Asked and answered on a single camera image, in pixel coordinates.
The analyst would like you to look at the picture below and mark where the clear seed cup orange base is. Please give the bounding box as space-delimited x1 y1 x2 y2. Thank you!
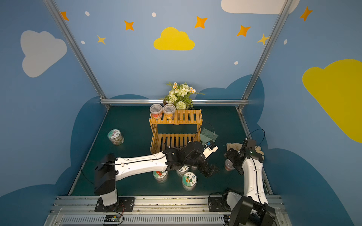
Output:
163 104 176 120

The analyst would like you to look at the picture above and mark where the clear seed cup red base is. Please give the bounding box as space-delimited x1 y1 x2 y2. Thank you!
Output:
150 104 163 120

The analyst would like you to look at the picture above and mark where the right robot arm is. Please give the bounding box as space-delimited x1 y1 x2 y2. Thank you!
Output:
223 138 277 226

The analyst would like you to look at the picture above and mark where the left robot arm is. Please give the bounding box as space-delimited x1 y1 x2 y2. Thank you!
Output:
94 141 220 207

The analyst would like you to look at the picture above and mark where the wooden slatted shelf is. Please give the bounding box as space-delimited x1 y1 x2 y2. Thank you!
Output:
149 109 203 154

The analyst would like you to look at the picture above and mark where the beige work glove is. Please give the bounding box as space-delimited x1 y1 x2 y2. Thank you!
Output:
226 143 265 155

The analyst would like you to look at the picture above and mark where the jar with pineapple lid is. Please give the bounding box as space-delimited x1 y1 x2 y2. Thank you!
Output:
182 172 198 191

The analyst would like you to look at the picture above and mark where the jar with green tree lid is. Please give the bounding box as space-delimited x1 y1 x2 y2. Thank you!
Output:
176 165 189 177

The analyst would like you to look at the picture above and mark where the jar with strawberry lid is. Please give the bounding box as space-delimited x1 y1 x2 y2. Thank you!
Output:
153 171 168 183

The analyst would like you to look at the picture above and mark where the potted white flower bouquet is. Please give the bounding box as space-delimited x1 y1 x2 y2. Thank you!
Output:
163 82 198 110

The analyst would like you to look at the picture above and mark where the jar with floral lid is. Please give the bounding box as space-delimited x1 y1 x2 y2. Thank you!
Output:
107 129 124 146

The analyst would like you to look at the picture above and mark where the left small circuit board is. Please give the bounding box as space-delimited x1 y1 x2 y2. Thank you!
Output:
104 215 122 224

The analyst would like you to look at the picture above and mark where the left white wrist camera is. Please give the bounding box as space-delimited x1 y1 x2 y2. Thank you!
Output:
202 140 218 160

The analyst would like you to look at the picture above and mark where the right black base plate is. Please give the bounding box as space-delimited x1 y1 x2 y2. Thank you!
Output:
208 195 231 212

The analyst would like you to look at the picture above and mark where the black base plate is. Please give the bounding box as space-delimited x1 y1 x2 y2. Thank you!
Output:
94 197 135 213
208 195 231 212

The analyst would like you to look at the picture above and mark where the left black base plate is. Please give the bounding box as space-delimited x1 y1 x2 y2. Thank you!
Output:
94 197 135 213

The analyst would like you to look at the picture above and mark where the aluminium mounting rail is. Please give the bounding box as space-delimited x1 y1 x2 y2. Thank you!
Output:
43 194 292 226

